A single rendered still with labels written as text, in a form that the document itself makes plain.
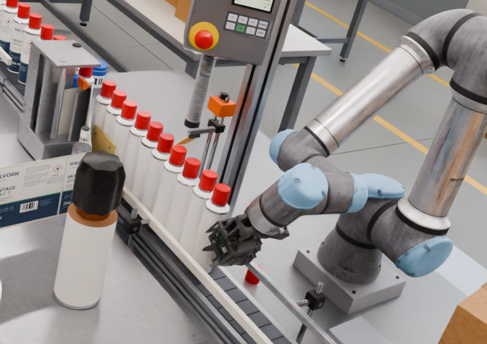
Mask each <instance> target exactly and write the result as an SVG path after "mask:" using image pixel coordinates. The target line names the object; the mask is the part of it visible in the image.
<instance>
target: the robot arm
mask: <svg viewBox="0 0 487 344"><path fill-rule="evenodd" d="M440 67H448V68H450V69H452V70H454V74H453V75H452V77H451V80H450V82H449V87H450V89H451V92H452V98H451V101H450V102H449V105H448V107H447V109H446V112H445V114H444V117H443V119H442V120H441V124H440V125H439V128H438V130H437V133H436V135H435V137H434V139H433V142H432V144H431V146H430V148H429V151H428V153H427V156H426V157H425V161H424V162H423V165H422V167H421V169H420V172H419V174H418V176H417V179H416V180H415V184H414V185H413V187H412V190H411V192H410V194H409V196H407V197H405V187H404V186H403V185H402V184H401V183H399V182H398V181H396V180H394V179H392V178H390V177H386V176H383V175H378V174H371V173H366V174H361V175H358V174H355V173H350V172H345V173H344V172H341V171H340V170H339V169H338V168H337V167H336V166H334V165H333V164H332V163H331V162H330V161H329V160H327V159H326V158H327V157H329V156H330V155H331V154H332V153H333V152H334V151H335V150H336V149H338V148H339V147H340V146H341V145H343V144H344V143H345V142H346V141H347V140H348V139H350V137H351V136H353V135H354V134H355V133H356V132H358V131H359V130H360V129H361V128H362V127H364V126H365V125H366V124H367V123H368V122H369V121H370V120H371V119H372V118H374V117H375V116H376V115H377V114H379V113H380V112H381V111H382V110H383V109H385V108H386V107H387V106H388V105H389V104H390V103H391V102H392V101H393V100H395V99H396V98H397V97H398V96H400V95H401V94H402V93H403V92H404V91H405V90H406V89H408V87H410V86H411V85H412V84H413V83H414V82H416V81H417V80H418V79H419V78H420V77H422V76H423V75H432V74H433V73H434V72H435V71H436V70H437V69H439V68H440ZM486 131H487V17H485V16H483V15H482V14H481V13H479V12H476V11H474V10H471V9H453V10H449V11H445V12H442V13H439V14H436V15H433V16H432V17H429V18H428V19H426V20H423V21H422V22H420V23H418V24H417V25H416V26H414V27H413V28H411V29H410V30H409V31H407V32H406V33H405V34H404V35H403V36H402V37H401V38H400V39H399V46H398V47H396V48H395V49H394V50H393V51H392V52H391V53H390V54H389V55H388V56H386V57H385V58H384V59H383V60H382V61H380V62H379V63H378V64H377V65H375V66H374V67H373V68H372V69H371V70H370V71H369V72H368V73H367V74H365V75H364V76H363V77H362V78H360V79H359V80H358V81H357V82H356V83H355V84H353V86H352V87H350V88H349V89H348V90H347V91H346V92H344V93H343V94H342V95H341V96H339V97H338V98H337V99H336V100H335V101H334V102H333V103H332V104H331V105H329V106H328V107H327V108H326V109H324V110H323V111H322V112H321V113H320V114H319V115H317V116H316V117H315V118H314V119H313V120H312V121H311V122H310V123H308V124H307V125H306V126H305V127H303V128H302V129H301V130H300V131H299V132H297V131H295V130H290V129H287V130H284V131H280V132H279V133H278V134H277V135H276V136H275V137H274V138H273V139H272V141H271V143H270V147H269V153H270V158H271V159H272V160H273V161H274V162H275V163H276V164H277V165H278V167H279V169H280V170H281V171H282V172H285V173H284V174H283V175H282V176H281V177H280V178H279V179H278V180H277V181H276V182H275V183H273V184H272V185H271V186H270V187H269V188H268V189H267V190H265V191H263V192H262V193H261V194H260V195H258V196H257V197H256V198H255V199H254V200H253V201H252V202H251V203H250V204H249V206H248V207H247V208H246V209H245V211H244V214H239V215H238V216H236V217H232V218H228V219H222V220H218V221H217V222H216V223H215V224H213V225H212V226H211V227H210V228H209V229H208V230H207V231H206V232H205V233H208V232H213V233H212V234H210V235H209V237H208V238H209V241H210V244H209V245H206V246H204V247H203V248H202V251H213V252H212V259H211V260H212V264H210V265H209V267H215V266H219V267H230V266H233V265H238V266H243V265H246V264H249V263H250V262H251V261H252V260H253V259H254V258H256V257H257V256H256V253H257V252H258V251H261V246H262V244H263V243H262V240H261V239H268V238H273V239H276V240H283V239H284V238H287V237H288V236H289V235H290V233H289V231H288V229H287V226H288V225H290V223H292V222H294V221H295V220H296V219H298V218H299V217H301V216H304V215H318V214H340V215H339V217H338V221H337V223H336V226H335V227H334V228H333V230H332V231H331V232H330V233H329V234H328V236H327V237H326V238H325V239H324V240H323V241H322V242H321V244H320V247H319V249H318V251H317V259H318V261H319V262H320V264H321V265H322V267H323V268H324V269H325V270H327V271H328V272H329V273H331V274H332V275H334V276H335V277H337V278H339V279H341V280H344V281H347V282H352V283H357V284H367V283H371V282H373V281H375V280H376V279H377V278H378V275H379V273H380V270H381V259H382V253H383V254H385V255H386V256H387V257H388V258H389V259H390V260H391V261H392V262H393V263H394V264H395V266H396V268H398V269H400V270H401V271H403V272H404V273H405V274H406V275H408V276H410V277H422V276H425V275H427V274H430V273H431V272H433V271H434V270H436V269H437V268H439V267H440V266H441V265H442V264H443V263H444V262H445V260H447V259H448V257H449V256H450V254H451V252H452V249H453V243H452V241H451V238H450V237H449V236H446V234H447V232H448V231H449V228H450V226H451V218H450V216H449V214H448V213H449V210H450V208H451V205H452V204H453V202H454V199H455V197H456V195H457V193H458V191H459V189H460V187H461V185H462V182H463V180H464V178H465V176H466V174H467V171H468V169H469V168H470V165H471V164H472V162H473V159H474V157H475V155H476V153H477V151H478V148H479V146H480V144H481V142H482V140H483V137H484V135H485V134H486ZM403 197H404V198H403ZM216 225H218V226H217V227H216V228H213V227H215V226H216Z"/></svg>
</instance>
